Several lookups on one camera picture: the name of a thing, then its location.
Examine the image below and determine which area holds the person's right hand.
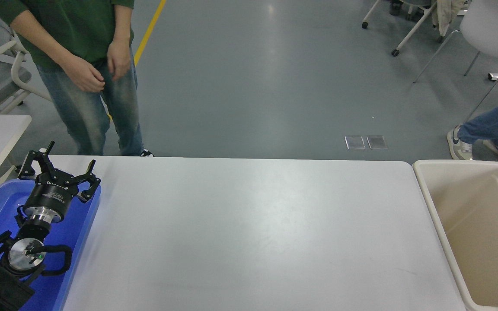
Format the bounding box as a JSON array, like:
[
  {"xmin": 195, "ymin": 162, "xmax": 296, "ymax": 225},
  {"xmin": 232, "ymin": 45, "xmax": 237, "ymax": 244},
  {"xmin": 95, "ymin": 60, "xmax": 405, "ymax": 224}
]
[{"xmin": 62, "ymin": 55, "xmax": 106, "ymax": 93}]

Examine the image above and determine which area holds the person's left hand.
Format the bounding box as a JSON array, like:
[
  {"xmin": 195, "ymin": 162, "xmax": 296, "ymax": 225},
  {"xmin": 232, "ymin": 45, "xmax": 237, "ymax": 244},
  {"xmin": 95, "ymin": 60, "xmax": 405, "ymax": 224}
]
[{"xmin": 107, "ymin": 39, "xmax": 132, "ymax": 82}]

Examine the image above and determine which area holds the person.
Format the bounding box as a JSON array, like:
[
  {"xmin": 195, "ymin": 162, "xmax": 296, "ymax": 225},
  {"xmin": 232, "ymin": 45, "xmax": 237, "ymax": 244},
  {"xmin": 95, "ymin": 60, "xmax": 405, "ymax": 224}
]
[
  {"xmin": 447, "ymin": 93, "xmax": 498, "ymax": 169},
  {"xmin": 0, "ymin": 0, "xmax": 154, "ymax": 157}
]

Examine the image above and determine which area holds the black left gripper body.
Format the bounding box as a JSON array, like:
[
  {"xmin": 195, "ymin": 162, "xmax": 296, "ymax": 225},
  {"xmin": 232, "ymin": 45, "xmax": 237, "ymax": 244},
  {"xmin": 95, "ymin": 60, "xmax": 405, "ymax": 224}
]
[{"xmin": 24, "ymin": 175, "xmax": 79, "ymax": 217}]

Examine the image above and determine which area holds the white shell chair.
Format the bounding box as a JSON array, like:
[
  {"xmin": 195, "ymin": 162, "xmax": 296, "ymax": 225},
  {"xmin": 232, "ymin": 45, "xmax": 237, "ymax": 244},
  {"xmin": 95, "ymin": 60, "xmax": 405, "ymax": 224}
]
[{"xmin": 413, "ymin": 0, "xmax": 498, "ymax": 128}]

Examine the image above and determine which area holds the pale hanging cloth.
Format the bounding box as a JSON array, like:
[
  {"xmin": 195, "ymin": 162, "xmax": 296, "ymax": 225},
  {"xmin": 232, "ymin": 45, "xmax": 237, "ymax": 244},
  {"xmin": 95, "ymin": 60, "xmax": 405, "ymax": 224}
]
[{"xmin": 431, "ymin": 0, "xmax": 466, "ymax": 37}]

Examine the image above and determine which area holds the large pale bin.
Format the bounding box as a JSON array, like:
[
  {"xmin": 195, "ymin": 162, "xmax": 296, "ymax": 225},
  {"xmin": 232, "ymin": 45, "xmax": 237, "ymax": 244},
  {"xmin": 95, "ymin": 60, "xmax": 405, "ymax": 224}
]
[{"xmin": 412, "ymin": 159, "xmax": 498, "ymax": 311}]

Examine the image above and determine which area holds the office chair caster base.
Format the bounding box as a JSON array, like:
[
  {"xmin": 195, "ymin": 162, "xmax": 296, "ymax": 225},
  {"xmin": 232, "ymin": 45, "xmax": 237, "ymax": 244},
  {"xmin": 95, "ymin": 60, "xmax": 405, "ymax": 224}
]
[{"xmin": 389, "ymin": 0, "xmax": 432, "ymax": 21}]

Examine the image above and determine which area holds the white rolling table frame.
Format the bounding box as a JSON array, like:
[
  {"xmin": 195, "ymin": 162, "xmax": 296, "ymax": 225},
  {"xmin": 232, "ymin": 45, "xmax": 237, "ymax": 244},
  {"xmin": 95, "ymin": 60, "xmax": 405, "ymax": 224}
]
[{"xmin": 361, "ymin": 0, "xmax": 445, "ymax": 57}]

